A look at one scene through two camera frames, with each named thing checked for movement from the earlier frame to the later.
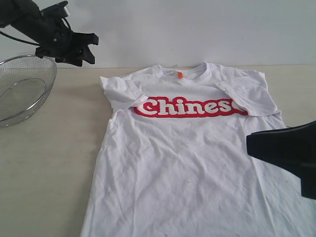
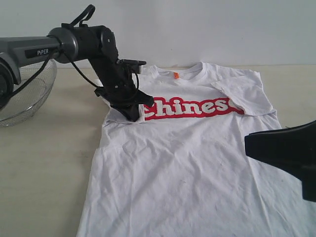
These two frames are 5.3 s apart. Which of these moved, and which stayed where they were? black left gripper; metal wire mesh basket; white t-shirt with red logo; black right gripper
Moved: black left gripper
Stayed: black right gripper; metal wire mesh basket; white t-shirt with red logo
